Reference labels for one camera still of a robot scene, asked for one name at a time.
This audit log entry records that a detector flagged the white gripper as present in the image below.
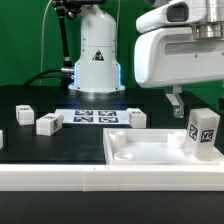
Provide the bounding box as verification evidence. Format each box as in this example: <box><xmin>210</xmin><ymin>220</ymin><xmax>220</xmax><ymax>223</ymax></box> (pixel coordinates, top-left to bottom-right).
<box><xmin>134</xmin><ymin>27</ymin><xmax>224</xmax><ymax>118</ymax></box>

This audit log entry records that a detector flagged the white square tabletop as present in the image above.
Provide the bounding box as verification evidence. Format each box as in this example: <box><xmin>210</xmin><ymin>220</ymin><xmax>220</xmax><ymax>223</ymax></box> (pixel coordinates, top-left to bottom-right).
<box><xmin>103</xmin><ymin>128</ymin><xmax>224</xmax><ymax>165</ymax></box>

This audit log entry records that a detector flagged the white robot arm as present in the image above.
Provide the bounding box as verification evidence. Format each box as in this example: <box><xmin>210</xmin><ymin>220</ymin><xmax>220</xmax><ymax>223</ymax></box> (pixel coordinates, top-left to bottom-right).
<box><xmin>70</xmin><ymin>0</ymin><xmax>224</xmax><ymax>118</ymax></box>

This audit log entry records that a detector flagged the sheet with fiducial tags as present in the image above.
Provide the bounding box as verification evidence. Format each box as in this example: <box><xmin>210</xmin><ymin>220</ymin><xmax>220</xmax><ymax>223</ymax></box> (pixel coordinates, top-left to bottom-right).
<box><xmin>56</xmin><ymin>109</ymin><xmax>129</xmax><ymax>125</ymax></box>

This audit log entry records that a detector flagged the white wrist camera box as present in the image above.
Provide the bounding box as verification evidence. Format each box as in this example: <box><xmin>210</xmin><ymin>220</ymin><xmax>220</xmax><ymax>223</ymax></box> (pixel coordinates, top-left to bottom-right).
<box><xmin>136</xmin><ymin>0</ymin><xmax>207</xmax><ymax>33</ymax></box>

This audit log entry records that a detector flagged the black cable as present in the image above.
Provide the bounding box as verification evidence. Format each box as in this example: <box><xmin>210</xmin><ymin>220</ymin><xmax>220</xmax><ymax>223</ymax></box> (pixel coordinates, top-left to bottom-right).
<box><xmin>22</xmin><ymin>68</ymin><xmax>74</xmax><ymax>88</ymax></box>

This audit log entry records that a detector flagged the grey cable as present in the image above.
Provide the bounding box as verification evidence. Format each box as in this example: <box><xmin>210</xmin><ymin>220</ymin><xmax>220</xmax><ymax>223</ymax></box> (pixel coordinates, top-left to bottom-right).
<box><xmin>38</xmin><ymin>0</ymin><xmax>54</xmax><ymax>86</ymax></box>

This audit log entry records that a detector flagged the white front fence wall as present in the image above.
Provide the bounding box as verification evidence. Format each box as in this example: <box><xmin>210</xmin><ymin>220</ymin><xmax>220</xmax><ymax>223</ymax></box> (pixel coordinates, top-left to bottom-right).
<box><xmin>0</xmin><ymin>164</ymin><xmax>224</xmax><ymax>192</ymax></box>

